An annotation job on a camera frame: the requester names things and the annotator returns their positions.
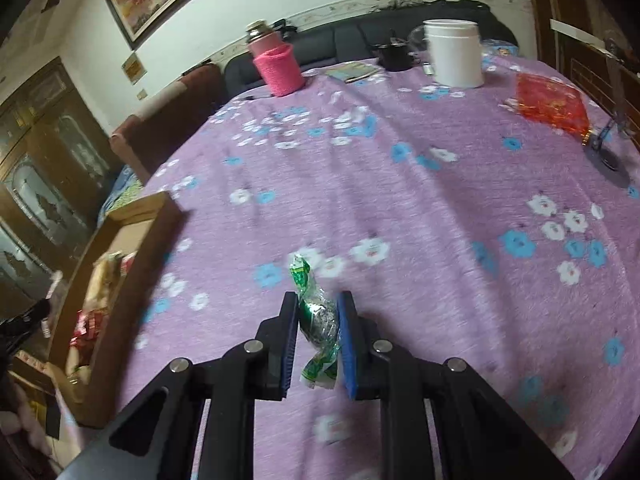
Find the person's left hand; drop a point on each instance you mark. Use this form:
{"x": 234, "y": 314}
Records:
{"x": 12, "y": 422}

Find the white plastic jar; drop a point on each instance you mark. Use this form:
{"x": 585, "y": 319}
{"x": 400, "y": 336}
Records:
{"x": 455, "y": 55}

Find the purple floral tablecloth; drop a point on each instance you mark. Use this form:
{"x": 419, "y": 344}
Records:
{"x": 425, "y": 220}

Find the brown armchair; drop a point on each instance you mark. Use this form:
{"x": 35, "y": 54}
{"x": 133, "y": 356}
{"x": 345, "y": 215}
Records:
{"x": 165, "y": 130}

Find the pink sleeved bottle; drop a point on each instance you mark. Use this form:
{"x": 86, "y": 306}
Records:
{"x": 277, "y": 70}

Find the green flat packet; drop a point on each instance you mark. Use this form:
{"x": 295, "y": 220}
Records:
{"x": 352, "y": 72}

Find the red patterned bag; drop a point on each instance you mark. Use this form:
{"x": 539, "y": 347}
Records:
{"x": 550, "y": 102}

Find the yellow wall plaque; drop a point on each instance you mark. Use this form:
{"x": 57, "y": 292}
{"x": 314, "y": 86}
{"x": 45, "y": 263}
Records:
{"x": 134, "y": 69}

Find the black pen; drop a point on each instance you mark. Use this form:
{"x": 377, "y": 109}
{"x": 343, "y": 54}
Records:
{"x": 256, "y": 96}

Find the pile of snacks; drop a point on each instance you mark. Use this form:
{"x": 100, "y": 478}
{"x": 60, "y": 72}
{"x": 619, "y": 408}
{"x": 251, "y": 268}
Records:
{"x": 92, "y": 327}

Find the brown cardboard box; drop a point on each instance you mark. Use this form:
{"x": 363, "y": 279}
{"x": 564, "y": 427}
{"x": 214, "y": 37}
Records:
{"x": 145, "y": 280}

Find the small black container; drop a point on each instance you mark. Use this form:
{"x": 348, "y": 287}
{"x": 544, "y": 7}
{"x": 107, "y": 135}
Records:
{"x": 395, "y": 57}

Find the green candy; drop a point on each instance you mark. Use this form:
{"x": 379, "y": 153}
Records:
{"x": 320, "y": 317}

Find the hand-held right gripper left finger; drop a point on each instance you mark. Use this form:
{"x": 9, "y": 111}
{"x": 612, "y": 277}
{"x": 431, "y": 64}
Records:
{"x": 290, "y": 350}

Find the blue and green blanket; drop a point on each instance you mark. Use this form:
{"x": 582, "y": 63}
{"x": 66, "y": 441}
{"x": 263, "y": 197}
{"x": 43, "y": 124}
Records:
{"x": 120, "y": 195}

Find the black sofa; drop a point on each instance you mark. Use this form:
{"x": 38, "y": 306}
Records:
{"x": 340, "y": 40}

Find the blue patterned packet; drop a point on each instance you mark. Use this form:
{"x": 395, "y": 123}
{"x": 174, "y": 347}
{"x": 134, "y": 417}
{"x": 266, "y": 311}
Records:
{"x": 500, "y": 49}

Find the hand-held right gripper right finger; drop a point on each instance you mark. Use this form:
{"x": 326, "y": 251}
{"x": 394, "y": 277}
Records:
{"x": 346, "y": 355}

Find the clear glass jar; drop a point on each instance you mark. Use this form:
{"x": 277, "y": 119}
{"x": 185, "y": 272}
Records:
{"x": 417, "y": 42}

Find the wooden glass-door cabinet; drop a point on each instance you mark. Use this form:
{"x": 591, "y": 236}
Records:
{"x": 45, "y": 160}

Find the black desktop stand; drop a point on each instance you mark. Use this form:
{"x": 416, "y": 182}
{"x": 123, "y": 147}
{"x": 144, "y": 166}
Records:
{"x": 607, "y": 165}

